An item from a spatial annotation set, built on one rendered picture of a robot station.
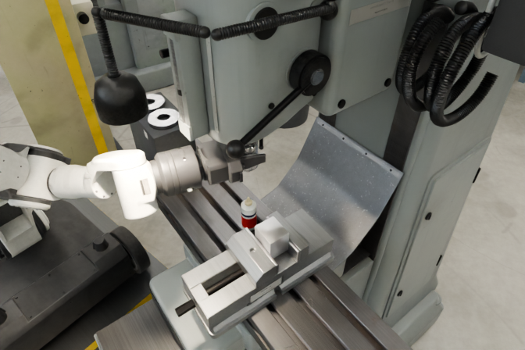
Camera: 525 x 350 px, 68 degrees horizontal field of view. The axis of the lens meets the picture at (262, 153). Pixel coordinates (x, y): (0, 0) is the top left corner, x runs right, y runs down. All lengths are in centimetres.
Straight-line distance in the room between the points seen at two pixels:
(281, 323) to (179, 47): 63
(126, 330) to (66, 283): 40
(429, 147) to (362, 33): 41
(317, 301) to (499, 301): 148
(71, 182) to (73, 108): 174
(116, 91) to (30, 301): 107
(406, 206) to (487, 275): 130
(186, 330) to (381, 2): 83
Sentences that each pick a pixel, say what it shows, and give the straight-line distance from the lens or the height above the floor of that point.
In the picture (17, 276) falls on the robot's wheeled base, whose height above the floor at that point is 57.
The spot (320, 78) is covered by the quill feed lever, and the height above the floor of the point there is 145.
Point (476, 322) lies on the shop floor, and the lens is 220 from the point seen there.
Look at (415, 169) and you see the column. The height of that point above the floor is 110.
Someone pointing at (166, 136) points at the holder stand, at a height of 111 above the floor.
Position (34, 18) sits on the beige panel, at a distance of 236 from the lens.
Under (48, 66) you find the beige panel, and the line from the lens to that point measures 245.
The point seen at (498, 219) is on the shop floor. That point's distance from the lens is 269.
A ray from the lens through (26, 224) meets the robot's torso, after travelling 152.
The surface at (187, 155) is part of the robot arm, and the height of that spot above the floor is 128.
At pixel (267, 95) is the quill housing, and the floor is 143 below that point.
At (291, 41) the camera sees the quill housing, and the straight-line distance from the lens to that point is 61.
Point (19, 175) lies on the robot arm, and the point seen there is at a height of 123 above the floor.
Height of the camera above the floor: 175
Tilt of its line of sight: 40 degrees down
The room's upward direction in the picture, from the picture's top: straight up
